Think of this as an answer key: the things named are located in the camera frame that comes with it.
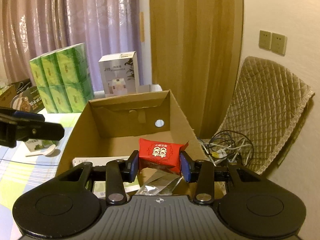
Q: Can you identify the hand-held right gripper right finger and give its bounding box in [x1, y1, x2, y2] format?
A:
[180, 151, 268, 205]

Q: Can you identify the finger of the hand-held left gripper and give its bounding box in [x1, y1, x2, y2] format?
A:
[0, 116, 65, 142]
[0, 107, 46, 123]

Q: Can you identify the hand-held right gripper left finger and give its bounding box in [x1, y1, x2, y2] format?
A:
[54, 150, 139, 204]

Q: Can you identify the red printed packet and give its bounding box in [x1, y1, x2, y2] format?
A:
[138, 137, 190, 174]

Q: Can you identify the clear plastic bag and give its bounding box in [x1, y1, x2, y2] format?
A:
[136, 169, 182, 196]

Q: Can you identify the silver foil bag green leaf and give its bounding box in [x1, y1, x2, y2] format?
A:
[92, 179, 140, 200]

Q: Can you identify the brown cardboard box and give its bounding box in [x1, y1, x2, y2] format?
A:
[56, 89, 227, 200]

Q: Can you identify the checked cloth desktop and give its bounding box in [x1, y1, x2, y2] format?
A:
[0, 90, 105, 218]

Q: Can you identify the green white medicine box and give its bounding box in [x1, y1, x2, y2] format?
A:
[24, 139, 60, 153]

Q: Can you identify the dark oval instant meal bowl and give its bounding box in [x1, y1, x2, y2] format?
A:
[10, 86, 45, 114]

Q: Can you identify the white plastic spoon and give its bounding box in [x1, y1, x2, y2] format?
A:
[25, 144, 57, 157]

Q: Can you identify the tall brown cardboard carton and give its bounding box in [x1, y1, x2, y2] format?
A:
[0, 84, 17, 108]

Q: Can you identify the stack of green tissue packs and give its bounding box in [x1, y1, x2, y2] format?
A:
[29, 43, 95, 114]

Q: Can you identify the white humidifier carton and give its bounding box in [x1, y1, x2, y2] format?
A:
[98, 51, 139, 98]

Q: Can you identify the chair with quilted beige cover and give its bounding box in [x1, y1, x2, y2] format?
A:
[200, 56, 315, 175]

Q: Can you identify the pale purple curtain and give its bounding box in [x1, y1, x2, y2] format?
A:
[0, 0, 150, 93]

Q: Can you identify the wooden door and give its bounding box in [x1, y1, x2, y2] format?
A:
[149, 0, 244, 139]

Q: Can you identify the tangled cable bundle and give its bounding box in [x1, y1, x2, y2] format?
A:
[199, 129, 254, 167]

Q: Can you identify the beige wall socket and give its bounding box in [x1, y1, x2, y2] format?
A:
[259, 30, 272, 50]
[271, 32, 287, 55]

